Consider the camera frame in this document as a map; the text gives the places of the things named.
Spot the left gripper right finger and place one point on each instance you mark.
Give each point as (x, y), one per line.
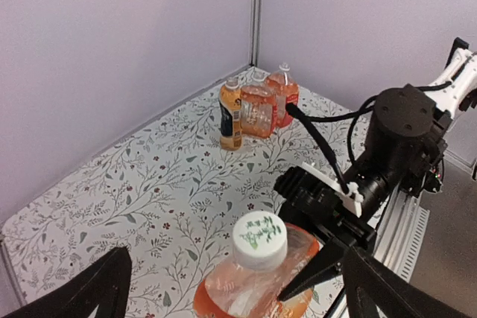
(371, 288)

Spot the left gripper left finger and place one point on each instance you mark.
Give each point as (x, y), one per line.
(101, 290)

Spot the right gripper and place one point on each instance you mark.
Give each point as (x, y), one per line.
(314, 206)

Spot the orange tea bottle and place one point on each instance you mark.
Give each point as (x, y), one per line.
(266, 255)
(286, 91)
(258, 107)

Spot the orange tea bottle front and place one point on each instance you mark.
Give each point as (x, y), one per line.
(286, 91)

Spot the milk tea bottle dark label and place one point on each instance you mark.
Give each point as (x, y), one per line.
(230, 106)

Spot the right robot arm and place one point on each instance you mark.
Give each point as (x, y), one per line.
(403, 146)

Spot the floral tablecloth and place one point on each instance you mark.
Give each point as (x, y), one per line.
(168, 193)

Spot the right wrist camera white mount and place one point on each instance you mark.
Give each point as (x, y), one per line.
(352, 201)

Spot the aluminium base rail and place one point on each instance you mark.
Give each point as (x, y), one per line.
(400, 234)

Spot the right aluminium corner post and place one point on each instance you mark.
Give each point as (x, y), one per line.
(255, 27)

